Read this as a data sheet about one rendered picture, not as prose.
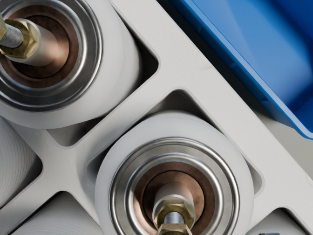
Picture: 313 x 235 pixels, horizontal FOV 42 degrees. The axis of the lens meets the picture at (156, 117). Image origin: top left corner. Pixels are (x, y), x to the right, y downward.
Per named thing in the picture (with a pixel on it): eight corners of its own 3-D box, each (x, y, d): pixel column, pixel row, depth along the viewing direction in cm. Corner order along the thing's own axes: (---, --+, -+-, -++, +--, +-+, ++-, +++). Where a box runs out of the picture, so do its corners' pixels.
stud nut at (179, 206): (154, 233, 21) (153, 238, 20) (154, 199, 21) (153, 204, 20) (193, 233, 21) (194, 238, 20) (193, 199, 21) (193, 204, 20)
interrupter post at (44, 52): (14, 36, 24) (-12, 26, 21) (51, 20, 24) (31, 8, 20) (30, 74, 24) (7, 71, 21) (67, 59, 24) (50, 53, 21)
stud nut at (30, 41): (-4, 28, 21) (-11, 25, 20) (27, 15, 20) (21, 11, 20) (11, 64, 21) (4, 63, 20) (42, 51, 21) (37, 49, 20)
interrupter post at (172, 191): (149, 184, 24) (145, 198, 21) (189, 176, 24) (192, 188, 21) (158, 224, 24) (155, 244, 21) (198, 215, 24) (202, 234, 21)
